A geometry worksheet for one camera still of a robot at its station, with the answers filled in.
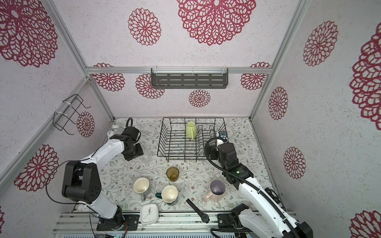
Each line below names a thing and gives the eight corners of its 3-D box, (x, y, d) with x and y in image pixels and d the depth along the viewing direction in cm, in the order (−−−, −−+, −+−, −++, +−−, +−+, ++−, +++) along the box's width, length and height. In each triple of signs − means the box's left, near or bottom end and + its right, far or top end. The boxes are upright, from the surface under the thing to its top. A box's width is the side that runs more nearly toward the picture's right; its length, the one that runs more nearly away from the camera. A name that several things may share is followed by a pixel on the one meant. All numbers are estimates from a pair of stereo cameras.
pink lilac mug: (203, 203, 82) (205, 196, 73) (203, 186, 88) (204, 179, 79) (223, 203, 82) (227, 196, 73) (221, 186, 88) (224, 179, 79)
